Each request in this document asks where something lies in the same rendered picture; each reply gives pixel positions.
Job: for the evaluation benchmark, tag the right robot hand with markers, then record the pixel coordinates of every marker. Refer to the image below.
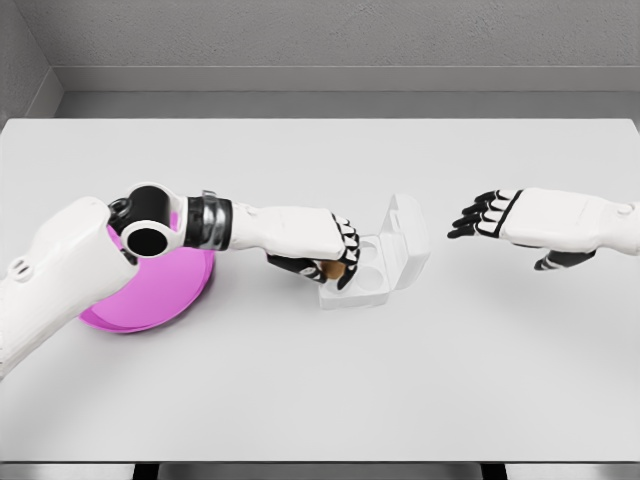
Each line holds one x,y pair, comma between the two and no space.
545,220

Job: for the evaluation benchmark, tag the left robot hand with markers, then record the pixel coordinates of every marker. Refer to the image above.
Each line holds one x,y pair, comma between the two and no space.
300,230

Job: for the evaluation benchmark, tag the brown egg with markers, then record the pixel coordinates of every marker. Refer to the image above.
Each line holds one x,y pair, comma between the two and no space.
332,270

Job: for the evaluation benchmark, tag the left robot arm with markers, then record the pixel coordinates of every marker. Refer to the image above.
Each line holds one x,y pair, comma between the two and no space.
75,260

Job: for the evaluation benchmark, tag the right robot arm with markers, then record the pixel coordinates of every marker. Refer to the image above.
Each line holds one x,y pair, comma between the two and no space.
622,222

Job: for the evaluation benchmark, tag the clear plastic egg box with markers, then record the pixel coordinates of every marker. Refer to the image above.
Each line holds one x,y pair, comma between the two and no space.
387,255

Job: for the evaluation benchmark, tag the pink round plate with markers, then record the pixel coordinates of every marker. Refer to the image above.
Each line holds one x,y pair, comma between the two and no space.
160,295

